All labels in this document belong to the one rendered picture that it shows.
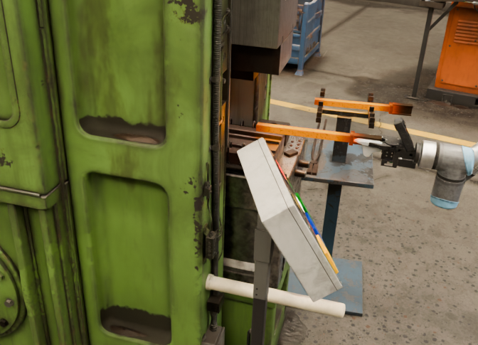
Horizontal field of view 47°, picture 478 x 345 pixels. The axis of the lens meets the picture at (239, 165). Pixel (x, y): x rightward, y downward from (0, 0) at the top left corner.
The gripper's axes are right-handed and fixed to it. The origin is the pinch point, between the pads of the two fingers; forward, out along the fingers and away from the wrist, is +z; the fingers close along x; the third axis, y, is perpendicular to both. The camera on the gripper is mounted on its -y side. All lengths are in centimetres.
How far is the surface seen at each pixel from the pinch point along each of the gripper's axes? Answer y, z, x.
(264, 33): -35, 31, -18
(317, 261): 1, 3, -70
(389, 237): 104, -25, 103
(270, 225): -10, 14, -75
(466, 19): 26, -68, 346
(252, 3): -43, 35, -18
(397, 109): 7, -13, 52
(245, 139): 6.3, 38.2, -3.0
